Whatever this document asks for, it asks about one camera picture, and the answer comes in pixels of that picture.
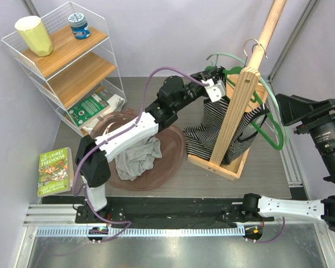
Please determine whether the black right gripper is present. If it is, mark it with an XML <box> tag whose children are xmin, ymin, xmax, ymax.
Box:
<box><xmin>270</xmin><ymin>93</ymin><xmax>335</xmax><ymax>179</ymax></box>

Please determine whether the green book on table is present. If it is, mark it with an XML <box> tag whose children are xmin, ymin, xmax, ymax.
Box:
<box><xmin>37</xmin><ymin>147</ymin><xmax>74</xmax><ymax>197</ymax></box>

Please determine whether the mint green clothes hanger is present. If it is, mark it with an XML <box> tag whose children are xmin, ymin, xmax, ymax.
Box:
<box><xmin>205</xmin><ymin>38</ymin><xmax>293</xmax><ymax>146</ymax></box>

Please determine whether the bright green clothes hanger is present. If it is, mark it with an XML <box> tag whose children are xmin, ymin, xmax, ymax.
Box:
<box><xmin>203</xmin><ymin>65</ymin><xmax>284</xmax><ymax>151</ymax></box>

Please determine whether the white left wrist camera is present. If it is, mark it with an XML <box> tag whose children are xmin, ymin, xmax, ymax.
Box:
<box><xmin>201</xmin><ymin>79</ymin><xmax>227</xmax><ymax>102</ymax></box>

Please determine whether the pink translucent basin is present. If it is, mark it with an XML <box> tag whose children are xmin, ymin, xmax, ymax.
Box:
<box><xmin>90</xmin><ymin>109</ymin><xmax>185</xmax><ymax>191</ymax></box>

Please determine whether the black white striped top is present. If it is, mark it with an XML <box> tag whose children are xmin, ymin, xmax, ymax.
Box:
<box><xmin>183</xmin><ymin>97</ymin><xmax>269</xmax><ymax>165</ymax></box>

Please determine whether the blue lidded jar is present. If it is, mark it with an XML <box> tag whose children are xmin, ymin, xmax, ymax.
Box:
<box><xmin>68</xmin><ymin>12</ymin><xmax>91</xmax><ymax>40</ymax></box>

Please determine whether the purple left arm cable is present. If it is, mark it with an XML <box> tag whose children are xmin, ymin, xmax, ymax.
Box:
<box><xmin>72</xmin><ymin>66</ymin><xmax>210</xmax><ymax>243</ymax></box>

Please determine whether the grey tank top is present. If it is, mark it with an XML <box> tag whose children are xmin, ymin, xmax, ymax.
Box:
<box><xmin>115</xmin><ymin>136</ymin><xmax>162</xmax><ymax>181</ymax></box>

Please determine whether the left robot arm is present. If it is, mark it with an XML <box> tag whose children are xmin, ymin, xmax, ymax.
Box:
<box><xmin>75</xmin><ymin>66</ymin><xmax>226</xmax><ymax>223</ymax></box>

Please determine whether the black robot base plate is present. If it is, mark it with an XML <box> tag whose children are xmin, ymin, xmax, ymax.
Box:
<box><xmin>42</xmin><ymin>195</ymin><xmax>274</xmax><ymax>229</ymax></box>

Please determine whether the yellow faceted cup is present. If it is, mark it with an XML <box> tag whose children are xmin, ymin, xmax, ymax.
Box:
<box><xmin>14</xmin><ymin>16</ymin><xmax>54</xmax><ymax>57</ymax></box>

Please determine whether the white wire shelf unit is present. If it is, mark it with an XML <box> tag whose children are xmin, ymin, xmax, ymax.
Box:
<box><xmin>1</xmin><ymin>2</ymin><xmax>126</xmax><ymax>136</ymax></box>

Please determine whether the green book on shelf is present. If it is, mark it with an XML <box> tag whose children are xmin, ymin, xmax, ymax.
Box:
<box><xmin>68</xmin><ymin>93</ymin><xmax>111</xmax><ymax>128</ymax></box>

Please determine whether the wooden clothes rack stand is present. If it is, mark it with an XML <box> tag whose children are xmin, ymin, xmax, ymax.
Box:
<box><xmin>187</xmin><ymin>1</ymin><xmax>286</xmax><ymax>181</ymax></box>

